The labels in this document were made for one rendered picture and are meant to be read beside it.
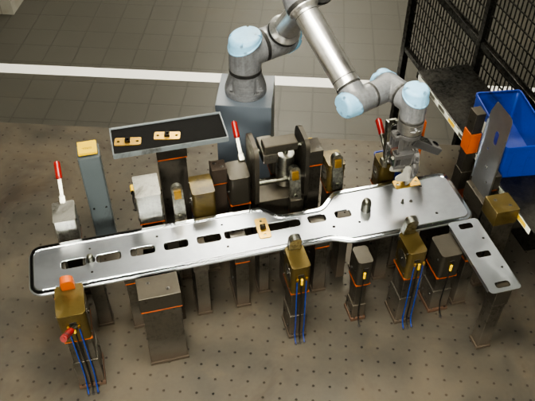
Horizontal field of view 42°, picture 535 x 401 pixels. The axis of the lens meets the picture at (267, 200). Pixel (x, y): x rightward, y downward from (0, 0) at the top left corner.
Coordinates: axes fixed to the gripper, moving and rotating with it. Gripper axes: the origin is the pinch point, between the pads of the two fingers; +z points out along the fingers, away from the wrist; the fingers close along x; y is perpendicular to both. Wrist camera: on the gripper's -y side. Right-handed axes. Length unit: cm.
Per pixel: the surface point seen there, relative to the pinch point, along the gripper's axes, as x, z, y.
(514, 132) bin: -21, 8, -50
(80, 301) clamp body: 20, 3, 103
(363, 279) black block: 20.8, 18.5, 20.2
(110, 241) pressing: -6, 10, 93
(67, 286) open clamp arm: 15, 1, 106
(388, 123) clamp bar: -15.3, -10.7, 1.4
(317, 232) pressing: 5.8, 10.2, 30.8
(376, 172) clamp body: -16.1, 10.5, 3.0
